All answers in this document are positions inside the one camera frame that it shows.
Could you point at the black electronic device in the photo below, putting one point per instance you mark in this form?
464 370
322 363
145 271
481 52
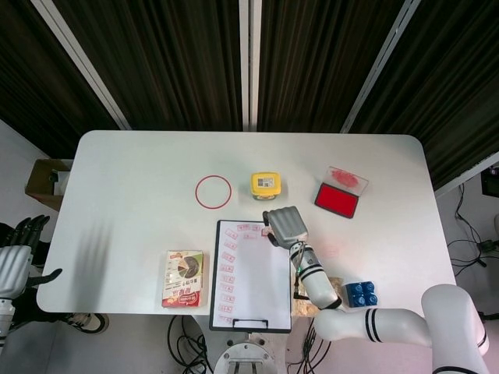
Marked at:
491 183

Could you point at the white frame post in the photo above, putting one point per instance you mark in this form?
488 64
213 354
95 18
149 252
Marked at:
78 58
464 176
382 58
249 58

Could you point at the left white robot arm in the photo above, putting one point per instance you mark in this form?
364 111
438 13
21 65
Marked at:
4 315

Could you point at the green tub yellow lid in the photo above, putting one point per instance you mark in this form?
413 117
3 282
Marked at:
266 183

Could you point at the red ink pad clear lid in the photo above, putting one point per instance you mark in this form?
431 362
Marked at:
337 200

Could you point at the brown cardboard box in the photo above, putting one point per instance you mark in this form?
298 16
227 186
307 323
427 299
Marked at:
41 185

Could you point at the black clipboard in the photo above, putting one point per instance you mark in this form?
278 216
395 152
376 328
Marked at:
249 323

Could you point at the blue toy block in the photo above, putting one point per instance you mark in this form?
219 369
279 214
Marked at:
360 294

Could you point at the black and white shoe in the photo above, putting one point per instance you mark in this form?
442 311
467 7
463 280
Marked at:
89 323

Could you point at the dark pleated curtain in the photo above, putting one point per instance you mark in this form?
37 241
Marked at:
35 85
163 58
319 58
448 78

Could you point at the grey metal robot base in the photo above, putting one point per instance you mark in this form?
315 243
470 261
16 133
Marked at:
249 356

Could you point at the printed biscuit carton box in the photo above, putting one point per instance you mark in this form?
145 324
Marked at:
183 278

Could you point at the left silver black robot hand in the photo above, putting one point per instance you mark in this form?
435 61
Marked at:
13 269

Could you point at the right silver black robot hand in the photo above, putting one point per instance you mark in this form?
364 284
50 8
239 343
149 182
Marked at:
286 226

